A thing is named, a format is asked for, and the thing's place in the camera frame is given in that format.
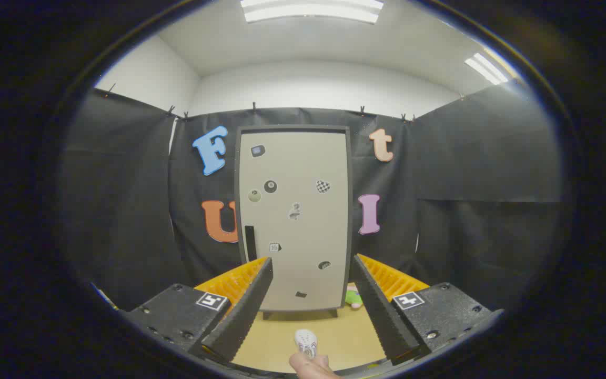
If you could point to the black backdrop cloth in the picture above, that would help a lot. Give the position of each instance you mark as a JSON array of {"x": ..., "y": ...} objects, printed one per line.
[{"x": 124, "y": 210}]

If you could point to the grey shoe cabinet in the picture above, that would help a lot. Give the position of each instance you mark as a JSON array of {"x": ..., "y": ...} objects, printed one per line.
[{"x": 292, "y": 128}]

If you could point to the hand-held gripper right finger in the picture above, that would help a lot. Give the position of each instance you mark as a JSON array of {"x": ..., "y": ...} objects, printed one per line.
[{"x": 384, "y": 316}]

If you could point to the long ceiling light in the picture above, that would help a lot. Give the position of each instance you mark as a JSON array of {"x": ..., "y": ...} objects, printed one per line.
[
  {"x": 486, "y": 68},
  {"x": 311, "y": 10}
]

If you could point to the green and pink plush toy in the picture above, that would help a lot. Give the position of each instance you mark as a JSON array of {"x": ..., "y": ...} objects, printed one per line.
[{"x": 354, "y": 299}]

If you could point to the white shoe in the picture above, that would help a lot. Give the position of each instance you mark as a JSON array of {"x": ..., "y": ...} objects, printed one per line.
[{"x": 305, "y": 339}]

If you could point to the colourful clutter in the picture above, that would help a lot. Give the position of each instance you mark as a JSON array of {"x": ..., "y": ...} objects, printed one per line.
[{"x": 104, "y": 297}]

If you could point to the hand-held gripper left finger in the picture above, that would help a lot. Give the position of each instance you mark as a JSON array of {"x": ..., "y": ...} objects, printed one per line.
[{"x": 240, "y": 316}]

